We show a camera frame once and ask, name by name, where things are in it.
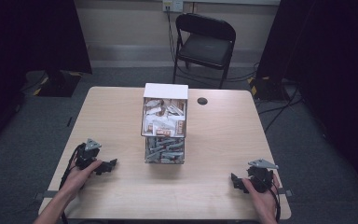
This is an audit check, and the dark curtain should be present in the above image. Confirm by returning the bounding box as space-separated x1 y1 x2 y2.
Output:
0 0 93 153
255 0 358 202

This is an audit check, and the person's right hand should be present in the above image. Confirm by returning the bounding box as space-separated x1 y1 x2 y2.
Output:
241 173 282 220

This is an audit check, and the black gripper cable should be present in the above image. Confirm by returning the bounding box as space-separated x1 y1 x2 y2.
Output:
59 143 86 224
266 181 282 222

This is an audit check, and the person's left hand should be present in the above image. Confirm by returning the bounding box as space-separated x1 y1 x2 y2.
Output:
59 159 103 201

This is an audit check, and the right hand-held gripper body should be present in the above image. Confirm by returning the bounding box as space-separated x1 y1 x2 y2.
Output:
246 159 280 194

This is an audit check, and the black stand base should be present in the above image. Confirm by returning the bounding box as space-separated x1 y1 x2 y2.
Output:
32 69 83 98
247 75 290 103

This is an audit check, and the white wall socket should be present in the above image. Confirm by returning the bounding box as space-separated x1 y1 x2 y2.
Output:
162 0 185 14

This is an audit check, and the clear drawer cabinet white top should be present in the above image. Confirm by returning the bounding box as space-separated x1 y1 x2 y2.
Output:
140 82 189 165

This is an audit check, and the clear drawer with grey packets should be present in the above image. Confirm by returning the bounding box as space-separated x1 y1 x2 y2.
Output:
144 136 186 165

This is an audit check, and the black floor cable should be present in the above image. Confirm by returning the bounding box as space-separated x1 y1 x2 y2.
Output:
255 83 307 133

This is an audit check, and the pile of grey packets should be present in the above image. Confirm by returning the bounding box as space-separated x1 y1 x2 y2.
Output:
145 137 185 164

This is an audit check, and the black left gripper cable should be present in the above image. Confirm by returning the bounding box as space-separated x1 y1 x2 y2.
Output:
59 143 86 224

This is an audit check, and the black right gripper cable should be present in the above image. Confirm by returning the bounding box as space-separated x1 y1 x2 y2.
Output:
266 181 282 222

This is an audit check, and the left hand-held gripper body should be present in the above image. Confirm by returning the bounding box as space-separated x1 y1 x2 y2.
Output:
74 138 103 171

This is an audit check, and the pile of white brown packets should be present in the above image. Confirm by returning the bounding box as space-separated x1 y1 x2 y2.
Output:
143 98 186 137

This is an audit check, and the clear drawer with white packets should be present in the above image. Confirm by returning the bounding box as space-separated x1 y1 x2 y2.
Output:
140 97 188 139

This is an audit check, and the black folding chair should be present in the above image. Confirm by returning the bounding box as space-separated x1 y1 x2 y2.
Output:
172 12 238 90

